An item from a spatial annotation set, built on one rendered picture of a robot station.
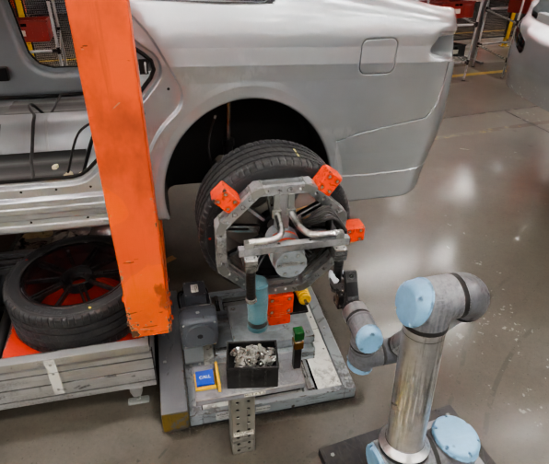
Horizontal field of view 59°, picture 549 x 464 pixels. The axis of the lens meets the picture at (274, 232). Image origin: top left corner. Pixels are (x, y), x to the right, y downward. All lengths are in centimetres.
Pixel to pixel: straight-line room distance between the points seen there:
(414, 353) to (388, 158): 136
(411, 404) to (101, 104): 123
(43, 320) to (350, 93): 167
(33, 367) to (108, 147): 112
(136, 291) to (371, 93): 133
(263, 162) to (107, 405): 141
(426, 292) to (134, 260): 107
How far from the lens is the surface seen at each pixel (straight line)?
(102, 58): 155
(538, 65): 418
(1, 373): 242
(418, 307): 123
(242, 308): 262
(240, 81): 214
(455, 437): 171
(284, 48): 214
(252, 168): 191
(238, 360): 192
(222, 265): 202
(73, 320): 233
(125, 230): 179
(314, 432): 243
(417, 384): 140
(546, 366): 305
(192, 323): 232
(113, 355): 232
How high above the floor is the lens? 202
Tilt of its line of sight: 34 degrees down
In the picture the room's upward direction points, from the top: 2 degrees clockwise
